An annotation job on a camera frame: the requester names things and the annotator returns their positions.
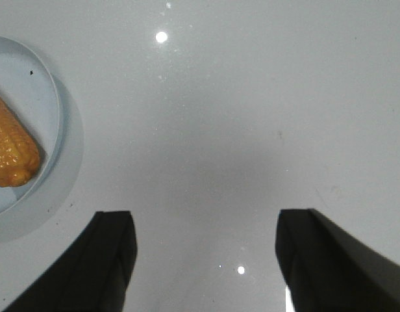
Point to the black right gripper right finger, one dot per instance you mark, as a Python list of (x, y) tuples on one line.
[(327, 269)]

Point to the orange corn cob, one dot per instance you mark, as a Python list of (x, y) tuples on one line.
[(19, 154)]

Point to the light blue round plate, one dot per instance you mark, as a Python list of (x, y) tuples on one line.
[(29, 90)]

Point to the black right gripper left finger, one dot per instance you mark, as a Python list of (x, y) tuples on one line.
[(93, 274)]

